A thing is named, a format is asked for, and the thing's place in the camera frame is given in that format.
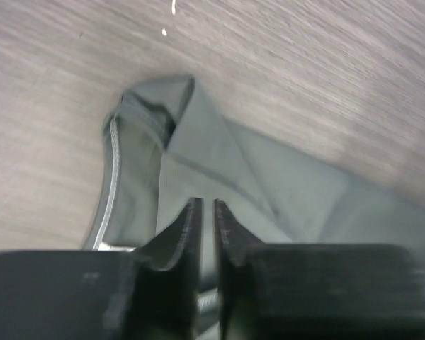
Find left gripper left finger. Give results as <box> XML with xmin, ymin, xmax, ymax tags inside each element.
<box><xmin>0</xmin><ymin>198</ymin><xmax>203</xmax><ymax>339</ymax></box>

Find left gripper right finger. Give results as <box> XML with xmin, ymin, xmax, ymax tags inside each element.
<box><xmin>214</xmin><ymin>200</ymin><xmax>425</xmax><ymax>339</ymax></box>

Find grey t shirt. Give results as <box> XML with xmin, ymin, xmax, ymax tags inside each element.
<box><xmin>83</xmin><ymin>73</ymin><xmax>425</xmax><ymax>340</ymax></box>

